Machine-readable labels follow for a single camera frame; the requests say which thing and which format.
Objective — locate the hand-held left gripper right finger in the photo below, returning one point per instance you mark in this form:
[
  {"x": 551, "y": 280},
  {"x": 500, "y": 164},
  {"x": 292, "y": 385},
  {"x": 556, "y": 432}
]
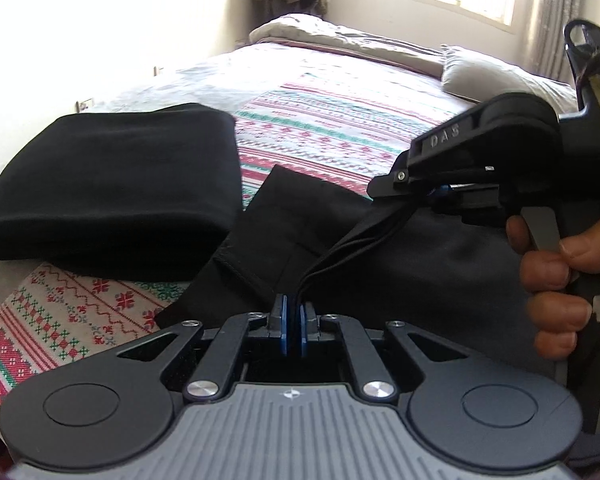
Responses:
[{"x": 305, "y": 324}]

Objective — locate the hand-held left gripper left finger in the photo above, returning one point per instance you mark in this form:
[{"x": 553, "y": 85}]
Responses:
[{"x": 280, "y": 316}]

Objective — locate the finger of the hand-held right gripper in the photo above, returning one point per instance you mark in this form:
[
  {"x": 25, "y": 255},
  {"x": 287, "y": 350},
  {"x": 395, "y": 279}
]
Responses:
[
  {"x": 470, "y": 200},
  {"x": 387, "y": 186}
]

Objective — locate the black pants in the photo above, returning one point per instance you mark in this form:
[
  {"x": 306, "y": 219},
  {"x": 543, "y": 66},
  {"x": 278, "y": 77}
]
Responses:
[{"x": 380, "y": 260}]

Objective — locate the person's right hand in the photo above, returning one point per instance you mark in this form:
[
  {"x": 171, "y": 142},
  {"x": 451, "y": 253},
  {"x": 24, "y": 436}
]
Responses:
[{"x": 555, "y": 305}]

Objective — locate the beige pillow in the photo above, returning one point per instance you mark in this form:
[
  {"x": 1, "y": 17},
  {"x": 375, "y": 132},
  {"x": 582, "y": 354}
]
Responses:
[{"x": 495, "y": 77}]

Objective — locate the striped patterned blanket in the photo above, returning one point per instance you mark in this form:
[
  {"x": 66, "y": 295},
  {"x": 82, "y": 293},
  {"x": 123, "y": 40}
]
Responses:
[{"x": 330, "y": 110}]

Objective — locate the grey curtain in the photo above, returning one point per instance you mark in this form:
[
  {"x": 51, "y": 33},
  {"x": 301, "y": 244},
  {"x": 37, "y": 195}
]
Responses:
[{"x": 550, "y": 20}]

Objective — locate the beige duvet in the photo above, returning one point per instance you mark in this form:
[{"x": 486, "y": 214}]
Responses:
[{"x": 330, "y": 35}]

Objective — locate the folded black garment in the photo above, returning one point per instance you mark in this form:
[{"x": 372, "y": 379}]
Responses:
[{"x": 110, "y": 185}]

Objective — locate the wall outlet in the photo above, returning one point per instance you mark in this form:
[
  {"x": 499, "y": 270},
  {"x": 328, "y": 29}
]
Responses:
[
  {"x": 84, "y": 105},
  {"x": 156, "y": 69}
]

